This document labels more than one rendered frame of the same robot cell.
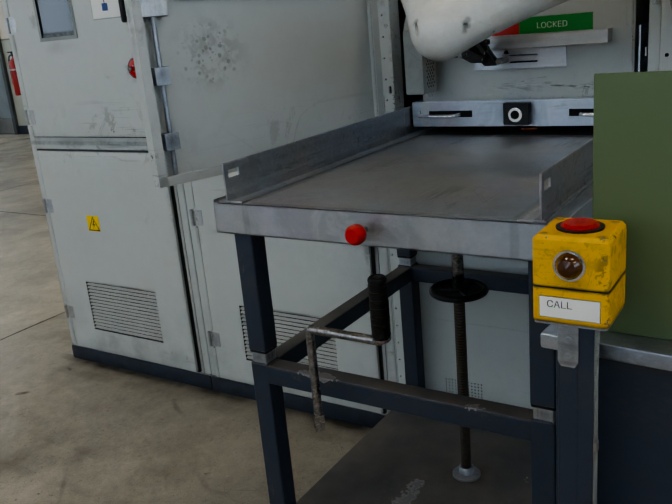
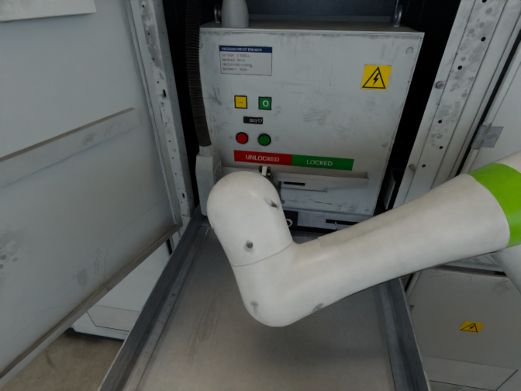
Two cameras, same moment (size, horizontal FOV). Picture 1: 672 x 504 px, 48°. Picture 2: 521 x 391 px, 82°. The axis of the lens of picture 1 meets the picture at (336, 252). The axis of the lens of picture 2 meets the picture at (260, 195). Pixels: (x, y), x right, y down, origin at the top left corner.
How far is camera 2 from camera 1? 1.18 m
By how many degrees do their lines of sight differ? 29
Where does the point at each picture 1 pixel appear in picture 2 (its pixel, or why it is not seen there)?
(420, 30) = (262, 316)
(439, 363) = not seen: hidden behind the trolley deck
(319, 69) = (118, 205)
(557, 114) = (317, 221)
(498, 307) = not seen: hidden behind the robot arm
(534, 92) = (300, 204)
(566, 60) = (327, 188)
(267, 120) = (72, 275)
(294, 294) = (122, 301)
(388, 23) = (177, 148)
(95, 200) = not seen: outside the picture
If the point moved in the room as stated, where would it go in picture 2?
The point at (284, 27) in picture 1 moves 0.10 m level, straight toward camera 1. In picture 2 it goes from (70, 188) to (69, 216)
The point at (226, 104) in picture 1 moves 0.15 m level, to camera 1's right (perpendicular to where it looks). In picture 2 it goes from (16, 295) to (100, 270)
